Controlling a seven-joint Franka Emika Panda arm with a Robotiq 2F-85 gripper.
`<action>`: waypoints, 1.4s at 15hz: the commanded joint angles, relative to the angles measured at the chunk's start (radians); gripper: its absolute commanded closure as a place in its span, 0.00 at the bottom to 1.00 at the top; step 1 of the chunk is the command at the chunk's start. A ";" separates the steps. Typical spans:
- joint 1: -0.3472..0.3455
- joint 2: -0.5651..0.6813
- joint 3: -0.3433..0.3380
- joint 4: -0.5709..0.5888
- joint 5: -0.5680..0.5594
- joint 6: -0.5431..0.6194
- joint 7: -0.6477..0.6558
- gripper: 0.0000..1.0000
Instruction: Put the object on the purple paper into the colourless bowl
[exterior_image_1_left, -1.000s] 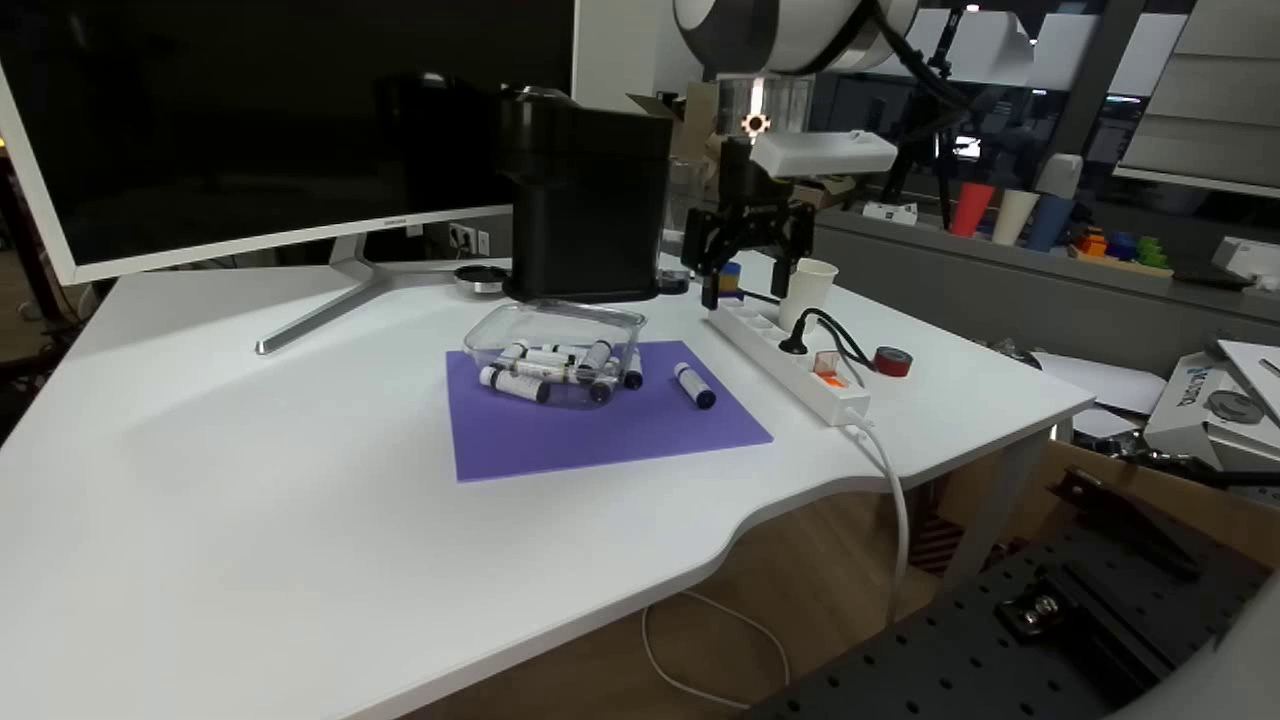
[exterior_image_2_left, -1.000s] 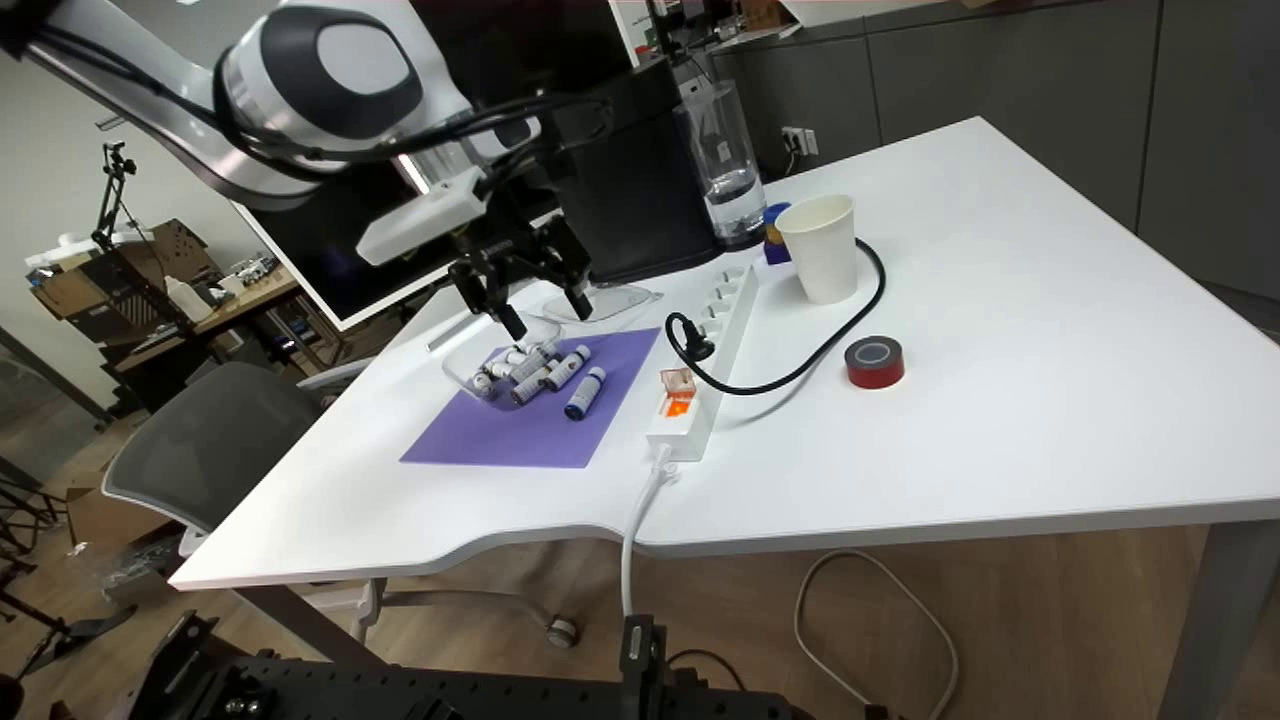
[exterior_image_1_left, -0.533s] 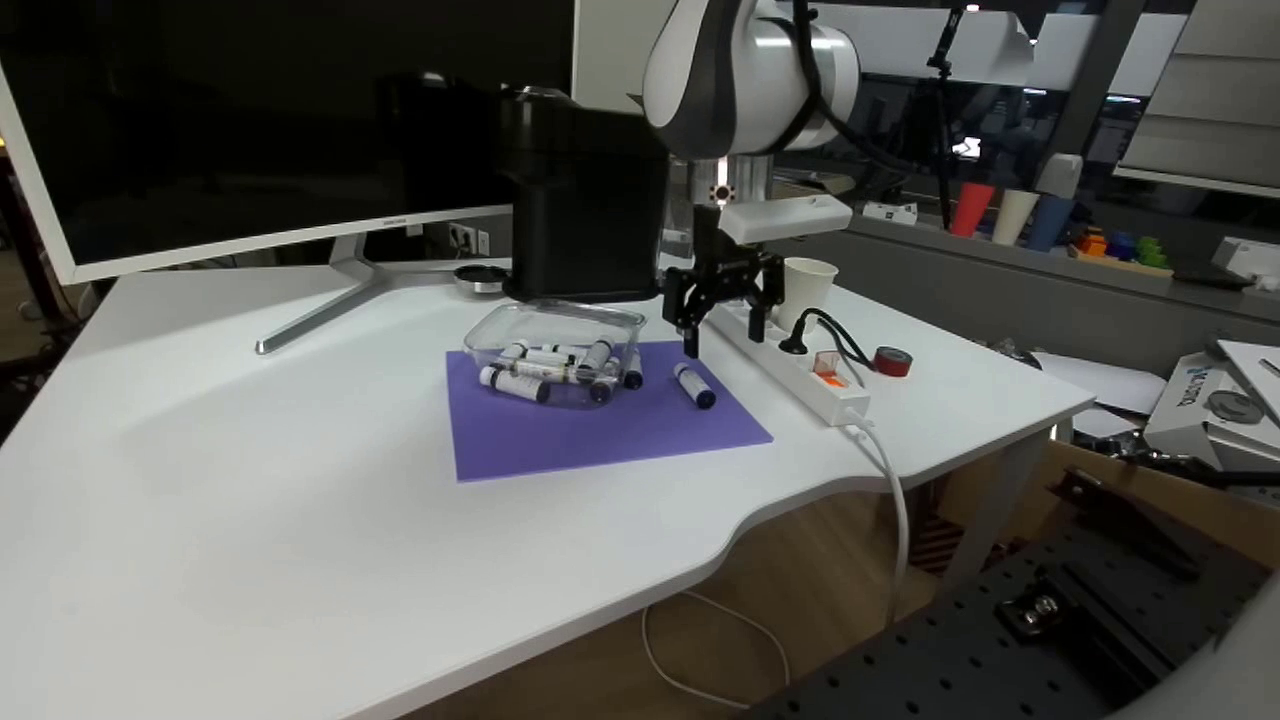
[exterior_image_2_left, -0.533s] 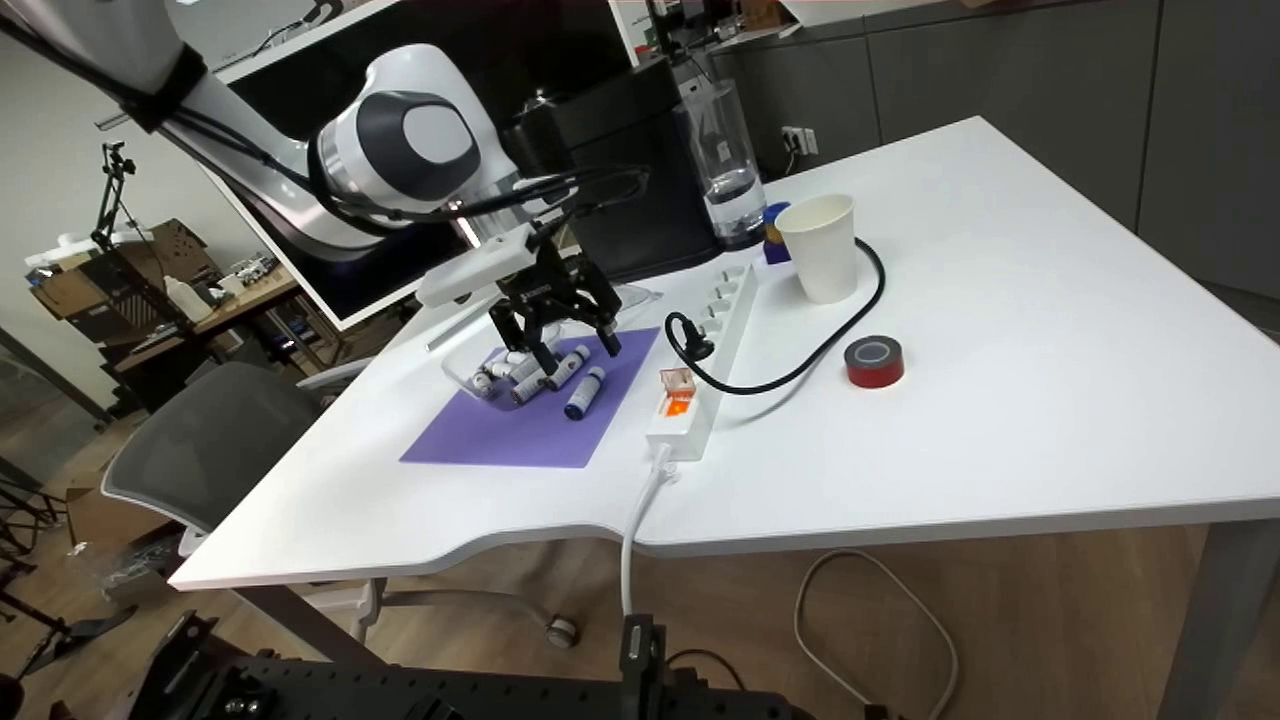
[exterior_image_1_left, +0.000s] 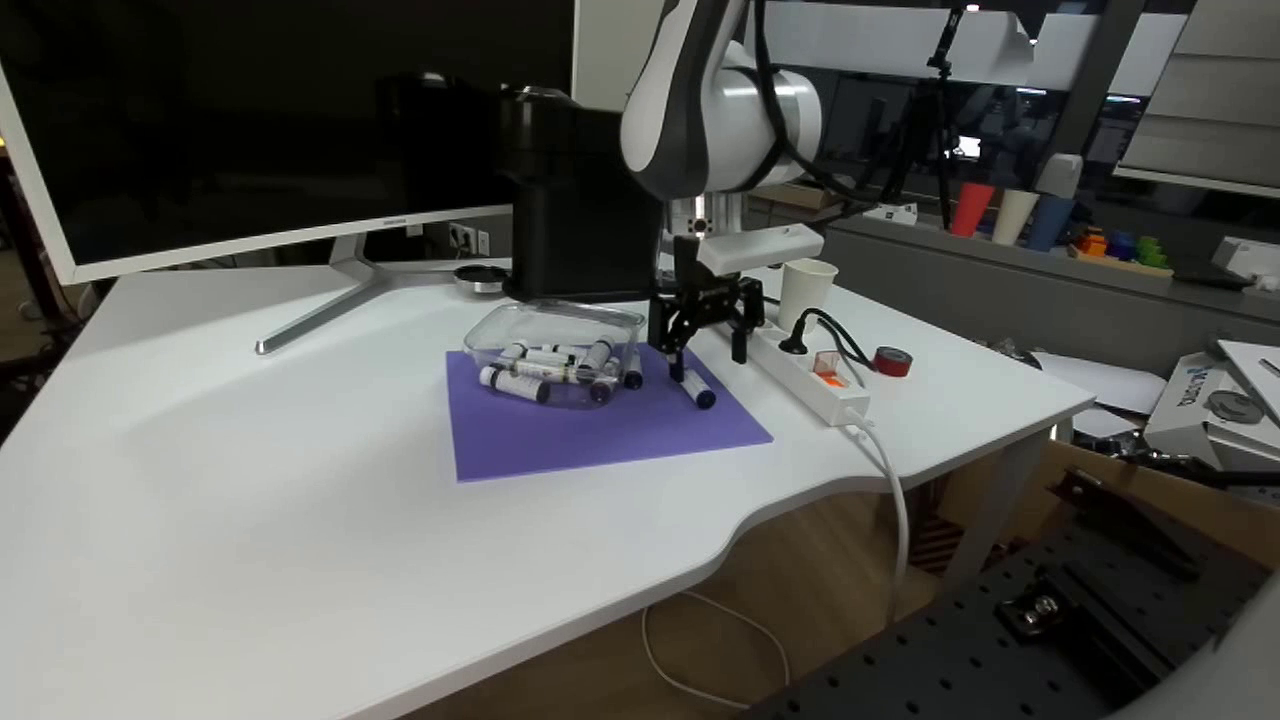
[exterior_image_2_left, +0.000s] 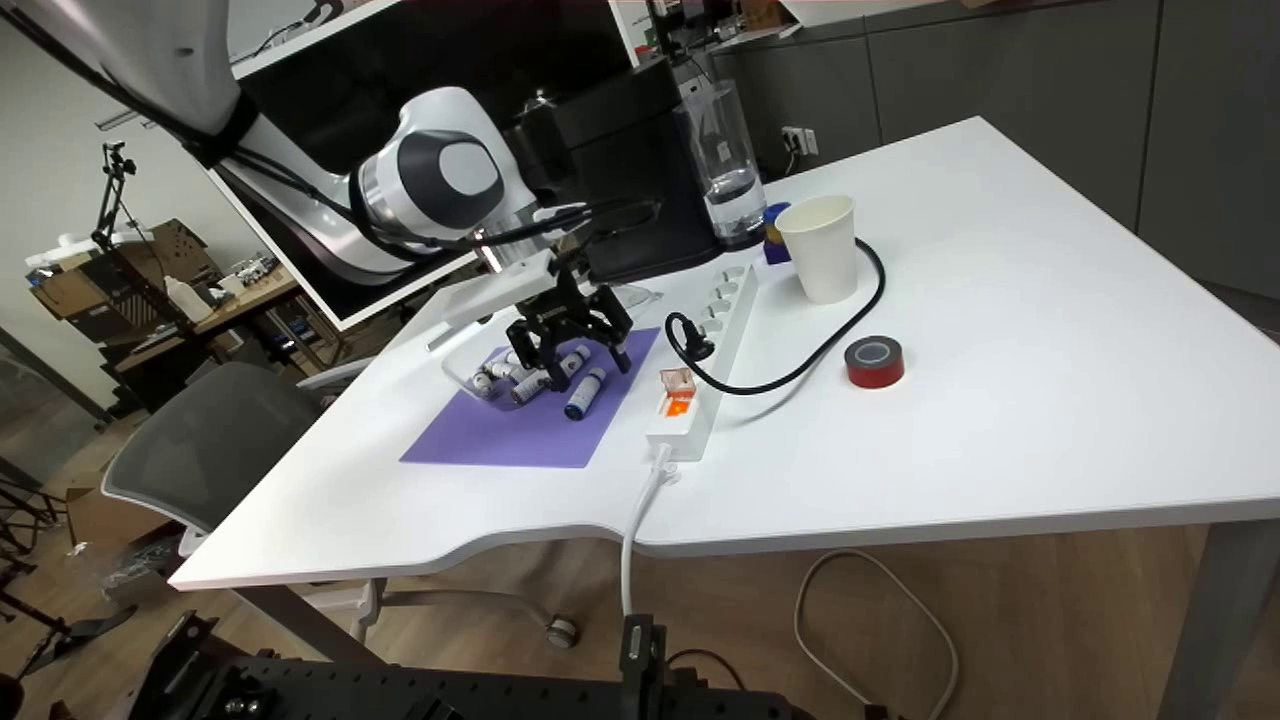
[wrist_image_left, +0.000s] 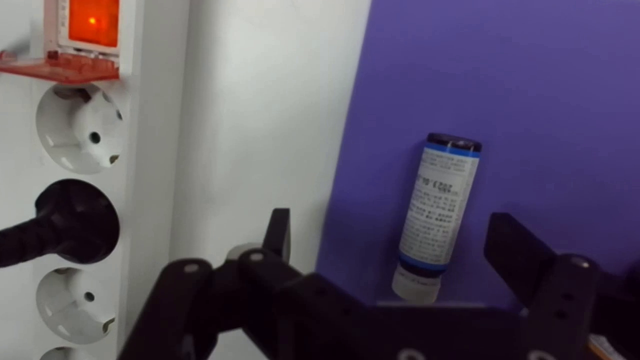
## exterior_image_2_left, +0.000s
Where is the black appliance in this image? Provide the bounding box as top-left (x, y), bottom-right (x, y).
top-left (509, 54), bottom-right (731, 288)

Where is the white floor cable loop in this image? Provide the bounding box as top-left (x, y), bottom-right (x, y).
top-left (793, 548), bottom-right (962, 720)

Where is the black tripod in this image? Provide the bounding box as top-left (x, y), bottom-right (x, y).
top-left (89, 135), bottom-right (144, 258)

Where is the wooden shelf with boxes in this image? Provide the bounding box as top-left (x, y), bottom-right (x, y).
top-left (24, 215), bottom-right (341, 410)

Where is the black metal rail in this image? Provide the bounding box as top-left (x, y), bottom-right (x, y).
top-left (123, 607), bottom-right (818, 720)

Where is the black cable with plug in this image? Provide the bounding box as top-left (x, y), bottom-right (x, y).
top-left (660, 230), bottom-right (891, 400)

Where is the white framed board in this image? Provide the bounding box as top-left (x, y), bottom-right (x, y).
top-left (208, 157), bottom-right (491, 334)

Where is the white power strip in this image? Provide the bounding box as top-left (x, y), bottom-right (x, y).
top-left (642, 256), bottom-right (763, 472)

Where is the purple paper sheet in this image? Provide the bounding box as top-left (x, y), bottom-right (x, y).
top-left (396, 324), bottom-right (668, 472)

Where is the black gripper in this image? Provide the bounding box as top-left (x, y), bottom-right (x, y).
top-left (505, 256), bottom-right (641, 394)

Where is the small blue object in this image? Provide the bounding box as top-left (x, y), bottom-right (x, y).
top-left (760, 198), bottom-right (797, 266)

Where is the white power strip cable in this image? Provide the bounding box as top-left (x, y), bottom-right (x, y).
top-left (616, 457), bottom-right (670, 622)

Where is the tall clear plastic bottle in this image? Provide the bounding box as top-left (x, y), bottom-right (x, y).
top-left (668, 52), bottom-right (771, 251)

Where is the grey table leg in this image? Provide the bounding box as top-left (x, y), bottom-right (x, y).
top-left (1156, 525), bottom-right (1280, 720)

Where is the grey office chair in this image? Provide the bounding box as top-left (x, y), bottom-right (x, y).
top-left (94, 358), bottom-right (587, 656)

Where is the white paper cup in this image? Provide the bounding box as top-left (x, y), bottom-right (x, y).
top-left (775, 193), bottom-right (859, 309)

